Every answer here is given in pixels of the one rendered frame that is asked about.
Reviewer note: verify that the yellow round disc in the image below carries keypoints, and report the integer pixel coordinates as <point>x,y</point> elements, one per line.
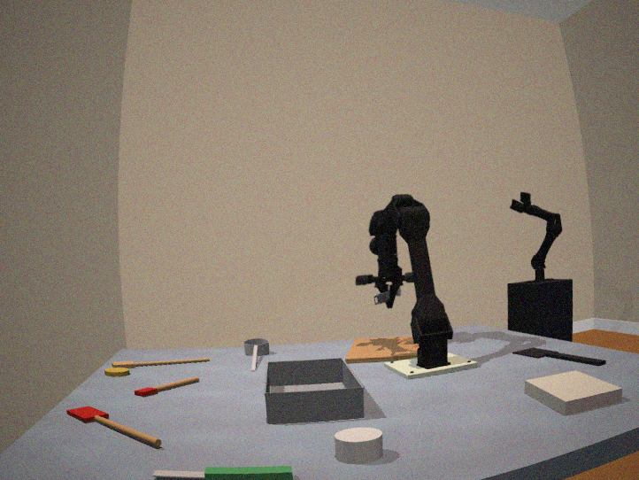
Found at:
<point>116,372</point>

